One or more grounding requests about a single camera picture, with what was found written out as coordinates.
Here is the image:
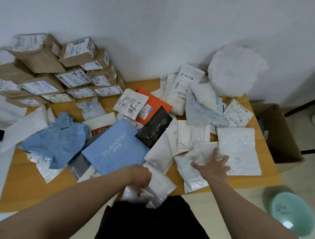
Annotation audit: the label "person's right hand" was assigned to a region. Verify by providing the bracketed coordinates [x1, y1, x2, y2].
[191, 147, 231, 183]

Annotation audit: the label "person's left hand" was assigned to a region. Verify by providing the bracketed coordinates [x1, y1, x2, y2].
[125, 164, 153, 197]

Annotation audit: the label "smooth light blue mailer package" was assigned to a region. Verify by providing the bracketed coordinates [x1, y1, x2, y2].
[81, 119, 150, 176]

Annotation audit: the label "black bubble mailer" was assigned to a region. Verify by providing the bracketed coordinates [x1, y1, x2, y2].
[135, 106, 173, 149]

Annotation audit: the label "blue plastic mailer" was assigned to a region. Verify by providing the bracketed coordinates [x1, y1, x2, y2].
[18, 112, 89, 170]

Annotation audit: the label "pile of white mailers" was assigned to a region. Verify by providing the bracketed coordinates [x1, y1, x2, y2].
[27, 63, 254, 184]

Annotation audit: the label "large white plastic bag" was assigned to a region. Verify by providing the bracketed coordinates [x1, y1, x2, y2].
[208, 44, 269, 98]

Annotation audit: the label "tall brown box double label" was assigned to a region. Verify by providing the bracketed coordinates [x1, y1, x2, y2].
[40, 93, 75, 103]

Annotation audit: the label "white bubble mailer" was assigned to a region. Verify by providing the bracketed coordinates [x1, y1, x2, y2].
[0, 106, 49, 153]

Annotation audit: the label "INS BAHA cardboard box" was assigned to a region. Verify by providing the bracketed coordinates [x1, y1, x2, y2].
[6, 96, 50, 108]

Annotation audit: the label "brown box white barcode label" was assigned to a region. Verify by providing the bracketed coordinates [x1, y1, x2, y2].
[59, 37, 96, 67]

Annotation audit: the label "stack of cardboard boxes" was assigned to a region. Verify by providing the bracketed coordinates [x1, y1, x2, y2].
[0, 33, 126, 108]

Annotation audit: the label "brown box large label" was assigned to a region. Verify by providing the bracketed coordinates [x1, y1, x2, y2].
[0, 78, 32, 98]

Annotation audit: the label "person's left forearm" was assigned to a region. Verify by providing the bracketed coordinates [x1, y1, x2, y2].
[0, 167, 135, 239]

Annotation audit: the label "person's right forearm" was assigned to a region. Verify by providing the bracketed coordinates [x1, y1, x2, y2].
[208, 176, 300, 239]

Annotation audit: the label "person's black trousers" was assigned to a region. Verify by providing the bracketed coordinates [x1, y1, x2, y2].
[95, 196, 210, 239]

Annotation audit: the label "dark blue plastic bag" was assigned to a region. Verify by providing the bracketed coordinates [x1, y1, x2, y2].
[256, 118, 269, 142]

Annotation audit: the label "brown cardboard box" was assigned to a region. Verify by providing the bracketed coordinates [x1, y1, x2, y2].
[251, 103, 305, 173]

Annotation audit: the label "teal round stool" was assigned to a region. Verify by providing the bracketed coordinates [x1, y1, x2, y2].
[269, 192, 314, 238]

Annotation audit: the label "wooden desk with black legs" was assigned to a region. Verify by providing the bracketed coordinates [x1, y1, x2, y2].
[284, 99, 315, 156]

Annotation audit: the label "wooden table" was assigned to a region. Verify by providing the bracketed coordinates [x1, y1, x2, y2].
[0, 78, 282, 213]

